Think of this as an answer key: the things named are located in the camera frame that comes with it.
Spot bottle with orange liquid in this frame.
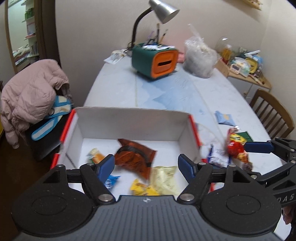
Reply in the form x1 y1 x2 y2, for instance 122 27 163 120
222 44 232 61

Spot dark red shiny snack bag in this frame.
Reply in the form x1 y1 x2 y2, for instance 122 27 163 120
114 138 158 180

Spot light blue sun-print snack packet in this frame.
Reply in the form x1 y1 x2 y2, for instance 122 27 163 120
215 110 234 126

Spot silver desk lamp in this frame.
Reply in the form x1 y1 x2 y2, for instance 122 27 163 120
131 0 180 50

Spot clear bag of white items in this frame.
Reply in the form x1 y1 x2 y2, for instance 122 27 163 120
232 57 251 77

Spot dark green snack packet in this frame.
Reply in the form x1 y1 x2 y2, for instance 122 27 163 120
238 131 253 142

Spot blue cookie packet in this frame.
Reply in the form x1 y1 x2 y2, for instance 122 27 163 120
104 175 121 190

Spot black seat chair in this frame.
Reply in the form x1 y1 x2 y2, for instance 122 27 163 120
24 120 70 161

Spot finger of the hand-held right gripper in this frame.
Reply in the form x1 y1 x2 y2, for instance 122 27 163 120
251 162 296 188
244 138 296 163

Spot printed paper leaflet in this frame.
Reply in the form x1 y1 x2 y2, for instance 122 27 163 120
104 50 127 64

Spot wooden wall shelf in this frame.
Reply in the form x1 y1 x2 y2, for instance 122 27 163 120
242 0 264 11

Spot green orange desk organizer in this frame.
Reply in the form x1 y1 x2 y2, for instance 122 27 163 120
132 43 179 81

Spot dark wooden door frame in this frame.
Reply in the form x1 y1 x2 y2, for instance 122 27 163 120
5 0 61 75

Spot blue and white tote bag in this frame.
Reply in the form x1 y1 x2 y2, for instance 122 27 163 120
31 95 73 141

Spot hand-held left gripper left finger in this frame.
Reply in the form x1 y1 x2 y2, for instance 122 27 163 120
38 154 116 205

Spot clear plastic bag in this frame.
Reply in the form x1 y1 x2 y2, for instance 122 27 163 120
183 24 218 78

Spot red and yellow chips bag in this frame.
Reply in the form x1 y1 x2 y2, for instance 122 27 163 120
227 127 253 171

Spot pale yellow chips packet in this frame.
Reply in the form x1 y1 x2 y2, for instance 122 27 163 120
149 166 183 195

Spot yellow snack packet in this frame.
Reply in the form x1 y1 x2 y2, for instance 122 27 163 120
130 179 160 196

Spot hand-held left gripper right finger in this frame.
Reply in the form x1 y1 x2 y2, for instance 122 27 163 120
176 154 262 205

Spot brown wooden chair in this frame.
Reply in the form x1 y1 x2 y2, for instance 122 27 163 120
249 89 295 139

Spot white cabinet with wooden top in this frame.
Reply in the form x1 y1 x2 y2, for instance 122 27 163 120
215 60 272 100

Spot white and blue snack packet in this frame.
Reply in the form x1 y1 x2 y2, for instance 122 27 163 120
200 144 229 168

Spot white cardboard box red trim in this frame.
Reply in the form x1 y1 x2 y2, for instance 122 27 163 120
51 107 204 197

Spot pink padded jacket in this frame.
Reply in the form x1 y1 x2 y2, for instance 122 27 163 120
1 59 73 149

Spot orange candy packet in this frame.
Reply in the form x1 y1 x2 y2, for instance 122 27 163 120
87 148 105 164

